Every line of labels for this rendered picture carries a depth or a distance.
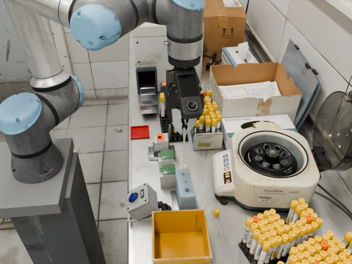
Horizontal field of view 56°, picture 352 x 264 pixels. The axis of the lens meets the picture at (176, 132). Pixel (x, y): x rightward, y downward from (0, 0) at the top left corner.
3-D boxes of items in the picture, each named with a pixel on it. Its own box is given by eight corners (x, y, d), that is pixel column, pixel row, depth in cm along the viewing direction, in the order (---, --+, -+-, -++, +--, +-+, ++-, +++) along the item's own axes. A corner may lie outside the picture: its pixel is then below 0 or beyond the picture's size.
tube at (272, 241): (260, 262, 83) (267, 237, 76) (266, 261, 83) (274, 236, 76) (262, 268, 82) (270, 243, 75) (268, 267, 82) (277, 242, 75)
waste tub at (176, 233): (153, 233, 90) (151, 210, 83) (202, 231, 90) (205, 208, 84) (153, 283, 79) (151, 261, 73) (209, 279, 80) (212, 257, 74)
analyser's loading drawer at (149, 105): (139, 85, 144) (138, 75, 140) (154, 85, 144) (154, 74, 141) (140, 113, 128) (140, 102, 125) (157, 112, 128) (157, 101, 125)
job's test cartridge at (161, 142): (154, 147, 114) (153, 133, 110) (168, 146, 114) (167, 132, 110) (154, 155, 111) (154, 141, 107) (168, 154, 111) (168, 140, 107)
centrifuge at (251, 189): (211, 152, 114) (213, 124, 106) (299, 155, 113) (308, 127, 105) (213, 209, 96) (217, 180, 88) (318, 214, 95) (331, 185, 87)
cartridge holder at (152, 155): (148, 149, 115) (147, 141, 113) (174, 147, 116) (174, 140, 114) (148, 160, 111) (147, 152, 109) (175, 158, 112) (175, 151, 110)
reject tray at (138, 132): (130, 128, 125) (130, 126, 124) (149, 126, 125) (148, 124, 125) (130, 139, 119) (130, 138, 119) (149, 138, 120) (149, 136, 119)
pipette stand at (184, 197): (170, 193, 101) (169, 169, 94) (193, 190, 101) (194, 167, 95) (175, 220, 93) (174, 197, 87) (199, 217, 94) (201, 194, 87)
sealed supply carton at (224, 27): (195, 27, 198) (196, -6, 186) (235, 26, 197) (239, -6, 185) (197, 50, 174) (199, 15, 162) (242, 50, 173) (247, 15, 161)
